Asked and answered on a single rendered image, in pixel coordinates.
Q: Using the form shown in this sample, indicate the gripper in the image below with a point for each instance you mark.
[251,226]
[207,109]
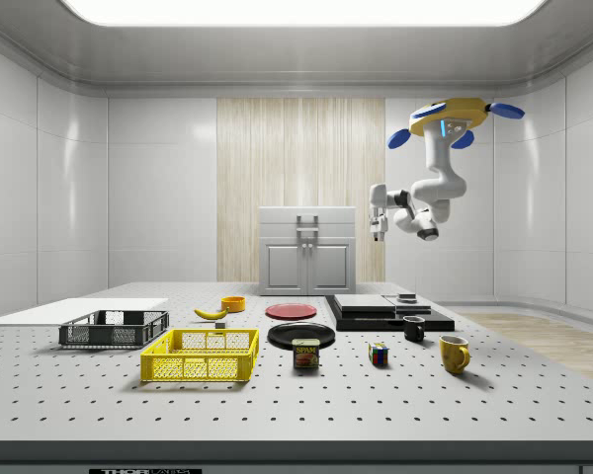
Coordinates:
[378,226]

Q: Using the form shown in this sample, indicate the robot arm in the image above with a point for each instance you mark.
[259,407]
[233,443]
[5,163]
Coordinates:
[440,153]

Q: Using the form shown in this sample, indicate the white cabinet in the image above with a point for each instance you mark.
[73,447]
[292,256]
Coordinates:
[306,266]

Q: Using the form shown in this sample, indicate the black stove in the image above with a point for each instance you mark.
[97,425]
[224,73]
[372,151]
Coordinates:
[370,321]

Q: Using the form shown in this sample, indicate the black mug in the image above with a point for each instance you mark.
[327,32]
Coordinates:
[413,330]

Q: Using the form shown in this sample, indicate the red plate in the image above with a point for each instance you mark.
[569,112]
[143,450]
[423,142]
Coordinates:
[290,311]

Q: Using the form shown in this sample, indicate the puzzle cube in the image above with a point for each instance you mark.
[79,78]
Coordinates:
[378,354]

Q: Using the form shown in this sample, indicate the drone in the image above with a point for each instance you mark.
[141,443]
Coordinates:
[449,108]

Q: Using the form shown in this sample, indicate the black plate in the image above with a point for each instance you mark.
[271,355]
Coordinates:
[286,332]

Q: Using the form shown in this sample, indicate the flat-sided can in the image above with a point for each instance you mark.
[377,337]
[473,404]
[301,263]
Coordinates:
[306,355]

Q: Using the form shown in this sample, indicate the yellow mug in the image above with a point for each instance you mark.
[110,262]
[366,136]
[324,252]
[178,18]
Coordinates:
[452,354]

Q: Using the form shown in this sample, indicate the yellow bowl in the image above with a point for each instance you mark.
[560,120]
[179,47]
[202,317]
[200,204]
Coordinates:
[233,306]

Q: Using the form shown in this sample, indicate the banana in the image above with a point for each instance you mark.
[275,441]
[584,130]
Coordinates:
[211,314]

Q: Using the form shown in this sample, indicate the yellow basket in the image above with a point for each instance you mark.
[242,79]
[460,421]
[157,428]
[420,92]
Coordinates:
[197,368]

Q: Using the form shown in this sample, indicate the dark grey basket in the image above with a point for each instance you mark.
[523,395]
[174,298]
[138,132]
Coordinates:
[109,336]

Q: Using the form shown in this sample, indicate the white board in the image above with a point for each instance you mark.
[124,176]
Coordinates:
[79,308]

